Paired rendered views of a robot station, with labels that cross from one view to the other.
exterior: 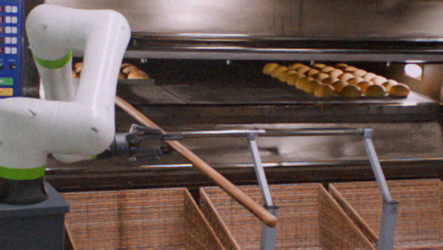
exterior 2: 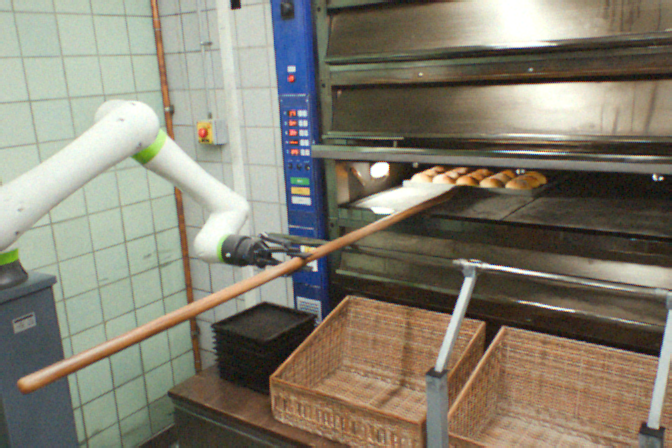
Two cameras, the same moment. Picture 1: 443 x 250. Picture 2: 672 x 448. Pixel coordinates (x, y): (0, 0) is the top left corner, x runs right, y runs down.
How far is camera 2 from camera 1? 2.64 m
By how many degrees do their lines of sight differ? 57
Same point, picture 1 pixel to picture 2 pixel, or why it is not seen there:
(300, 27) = (646, 123)
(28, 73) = (326, 175)
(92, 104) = not seen: outside the picture
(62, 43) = not seen: hidden behind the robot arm
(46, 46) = not seen: hidden behind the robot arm
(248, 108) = (571, 235)
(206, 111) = (510, 231)
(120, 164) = (411, 278)
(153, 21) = (435, 120)
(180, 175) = (483, 305)
